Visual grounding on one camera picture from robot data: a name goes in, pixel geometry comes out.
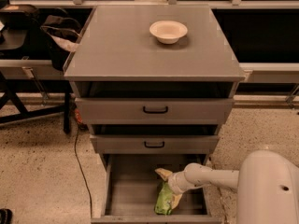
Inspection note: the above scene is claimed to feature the grey drawer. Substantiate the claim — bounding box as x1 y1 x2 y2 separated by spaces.
90 135 219 154
91 154 221 224
76 98 234 125

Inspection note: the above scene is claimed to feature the white paper bowl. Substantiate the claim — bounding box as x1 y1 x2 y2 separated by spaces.
149 21 188 45

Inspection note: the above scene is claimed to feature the grey bottom drawer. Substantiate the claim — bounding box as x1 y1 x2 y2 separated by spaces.
91 154 221 224

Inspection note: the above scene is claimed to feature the grey top drawer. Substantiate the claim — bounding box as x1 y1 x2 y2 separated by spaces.
76 98 234 125

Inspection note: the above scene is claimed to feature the black power cable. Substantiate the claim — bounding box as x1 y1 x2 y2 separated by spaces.
73 126 93 217

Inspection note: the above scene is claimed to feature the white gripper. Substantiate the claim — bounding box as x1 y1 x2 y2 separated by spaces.
155 168 203 209

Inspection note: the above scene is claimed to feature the green rice chip bag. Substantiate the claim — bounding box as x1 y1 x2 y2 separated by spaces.
154 182 175 216

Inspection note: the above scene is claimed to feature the black drawer handle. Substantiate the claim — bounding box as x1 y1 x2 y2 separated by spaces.
142 106 168 114
143 141 164 148

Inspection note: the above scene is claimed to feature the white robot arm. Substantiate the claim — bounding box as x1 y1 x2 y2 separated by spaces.
154 150 299 224

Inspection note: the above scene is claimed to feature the grey drawer cabinet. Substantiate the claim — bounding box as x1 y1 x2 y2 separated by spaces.
63 4 246 161

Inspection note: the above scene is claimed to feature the black top drawer handle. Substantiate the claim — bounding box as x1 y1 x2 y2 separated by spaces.
142 106 168 114

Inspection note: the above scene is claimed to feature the black middle drawer handle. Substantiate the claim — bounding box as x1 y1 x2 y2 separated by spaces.
143 141 164 148

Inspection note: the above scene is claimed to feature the grey middle drawer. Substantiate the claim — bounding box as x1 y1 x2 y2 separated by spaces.
90 135 219 154

